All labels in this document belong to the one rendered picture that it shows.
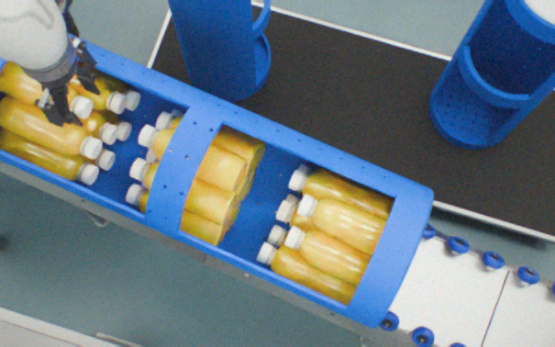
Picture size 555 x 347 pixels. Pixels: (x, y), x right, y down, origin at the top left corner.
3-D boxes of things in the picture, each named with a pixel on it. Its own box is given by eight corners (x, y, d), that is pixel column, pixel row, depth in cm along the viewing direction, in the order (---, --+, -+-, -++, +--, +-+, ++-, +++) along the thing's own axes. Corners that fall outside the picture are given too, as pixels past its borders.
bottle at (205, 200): (219, 233, 139) (131, 194, 141) (233, 211, 145) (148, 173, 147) (227, 207, 135) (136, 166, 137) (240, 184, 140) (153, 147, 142)
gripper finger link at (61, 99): (69, 78, 123) (64, 83, 122) (74, 117, 132) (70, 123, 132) (48, 69, 123) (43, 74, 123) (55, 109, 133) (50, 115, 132)
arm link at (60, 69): (79, 28, 112) (88, 45, 118) (26, 5, 113) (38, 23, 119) (49, 79, 110) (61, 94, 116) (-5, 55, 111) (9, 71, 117)
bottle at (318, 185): (386, 223, 145) (299, 186, 147) (400, 195, 141) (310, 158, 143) (380, 243, 139) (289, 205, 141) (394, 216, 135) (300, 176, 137)
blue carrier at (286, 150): (364, 338, 148) (391, 318, 121) (-17, 165, 157) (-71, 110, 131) (414, 214, 157) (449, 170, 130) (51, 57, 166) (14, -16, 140)
